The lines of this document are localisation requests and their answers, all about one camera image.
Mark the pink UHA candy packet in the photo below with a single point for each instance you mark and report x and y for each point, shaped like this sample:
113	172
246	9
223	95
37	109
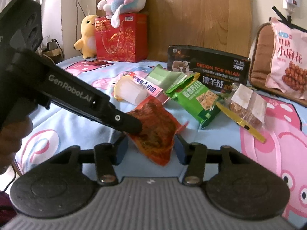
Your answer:
152	89

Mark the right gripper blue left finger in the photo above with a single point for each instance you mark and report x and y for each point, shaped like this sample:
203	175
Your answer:
121	146

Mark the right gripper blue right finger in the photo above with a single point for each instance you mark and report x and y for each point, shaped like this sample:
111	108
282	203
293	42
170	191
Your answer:
183	150

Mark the orange red spicy snack packet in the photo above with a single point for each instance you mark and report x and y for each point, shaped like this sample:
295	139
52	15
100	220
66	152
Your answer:
159	127

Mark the person's left hand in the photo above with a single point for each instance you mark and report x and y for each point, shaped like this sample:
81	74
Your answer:
11	140

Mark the light green snack packet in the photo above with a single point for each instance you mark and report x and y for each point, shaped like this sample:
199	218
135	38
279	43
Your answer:
165	79

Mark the yellow duck plush toy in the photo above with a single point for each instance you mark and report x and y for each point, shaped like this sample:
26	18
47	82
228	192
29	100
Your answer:
87	43

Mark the pink twisted snack bag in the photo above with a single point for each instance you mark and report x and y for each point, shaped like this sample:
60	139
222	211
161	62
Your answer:
288	62

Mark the red gift bag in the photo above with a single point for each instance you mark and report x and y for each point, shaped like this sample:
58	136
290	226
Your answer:
127	43

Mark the small red envelope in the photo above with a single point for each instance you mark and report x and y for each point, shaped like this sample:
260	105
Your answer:
97	62

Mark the white jelly cup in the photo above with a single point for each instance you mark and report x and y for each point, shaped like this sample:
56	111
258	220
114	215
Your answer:
126	89

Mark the black open cardboard box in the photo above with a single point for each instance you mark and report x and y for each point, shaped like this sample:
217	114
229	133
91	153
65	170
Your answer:
218	70

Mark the green cracker packet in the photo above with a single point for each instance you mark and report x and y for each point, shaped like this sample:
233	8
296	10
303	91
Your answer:
197	99

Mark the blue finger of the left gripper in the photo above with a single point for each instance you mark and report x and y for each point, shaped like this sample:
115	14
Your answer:
127	123

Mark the pink blue plush toy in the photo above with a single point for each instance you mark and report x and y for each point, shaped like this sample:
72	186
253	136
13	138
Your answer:
113	8

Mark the clear bag brown cake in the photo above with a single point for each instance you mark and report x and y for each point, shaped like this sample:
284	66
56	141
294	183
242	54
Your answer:
246	108

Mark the brown seat cushion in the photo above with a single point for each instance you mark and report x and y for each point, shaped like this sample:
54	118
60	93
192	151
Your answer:
260	65

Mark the brown wooden headboard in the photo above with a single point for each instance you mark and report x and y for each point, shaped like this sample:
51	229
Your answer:
223	25

